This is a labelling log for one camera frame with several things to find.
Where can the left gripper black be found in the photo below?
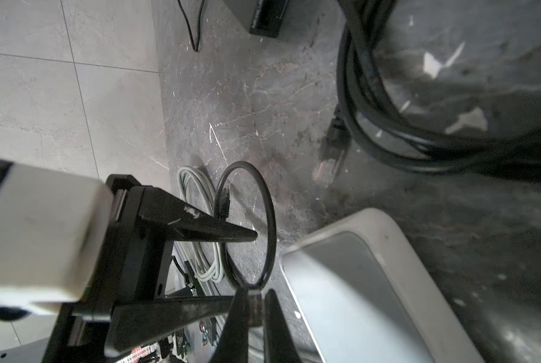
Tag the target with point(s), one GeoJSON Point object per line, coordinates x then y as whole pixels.
{"type": "Point", "coordinates": [120, 310]}

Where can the dark grey network switch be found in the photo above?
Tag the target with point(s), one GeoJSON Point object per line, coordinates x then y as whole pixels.
{"type": "Point", "coordinates": [259, 17]}

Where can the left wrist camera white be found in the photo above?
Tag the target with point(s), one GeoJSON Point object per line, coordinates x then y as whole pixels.
{"type": "Point", "coordinates": [52, 227]}

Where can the white rectangular box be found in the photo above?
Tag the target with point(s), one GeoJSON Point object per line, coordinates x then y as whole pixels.
{"type": "Point", "coordinates": [365, 295]}

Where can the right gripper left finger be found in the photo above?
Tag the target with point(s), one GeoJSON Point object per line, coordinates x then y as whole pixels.
{"type": "Point", "coordinates": [234, 341]}

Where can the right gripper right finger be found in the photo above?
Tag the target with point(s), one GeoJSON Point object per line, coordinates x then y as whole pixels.
{"type": "Point", "coordinates": [278, 343]}

